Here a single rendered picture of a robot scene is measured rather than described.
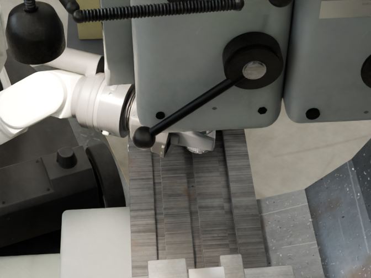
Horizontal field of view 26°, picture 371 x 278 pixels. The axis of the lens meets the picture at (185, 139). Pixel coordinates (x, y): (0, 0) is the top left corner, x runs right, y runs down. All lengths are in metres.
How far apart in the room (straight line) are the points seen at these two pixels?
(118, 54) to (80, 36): 2.21
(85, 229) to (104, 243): 0.05
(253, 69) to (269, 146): 1.94
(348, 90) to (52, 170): 1.11
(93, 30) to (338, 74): 2.33
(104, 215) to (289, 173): 1.33
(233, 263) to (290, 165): 1.59
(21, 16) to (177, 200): 0.59
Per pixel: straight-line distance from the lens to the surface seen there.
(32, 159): 2.06
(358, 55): 0.97
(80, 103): 1.19
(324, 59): 0.96
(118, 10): 0.81
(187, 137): 1.16
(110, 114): 1.17
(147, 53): 0.95
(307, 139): 2.91
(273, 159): 2.83
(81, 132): 2.36
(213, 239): 1.42
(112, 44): 1.05
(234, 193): 1.48
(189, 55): 0.96
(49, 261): 1.66
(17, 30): 1.00
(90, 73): 1.21
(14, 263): 1.66
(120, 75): 1.08
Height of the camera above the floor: 2.07
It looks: 46 degrees down
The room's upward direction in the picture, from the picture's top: straight up
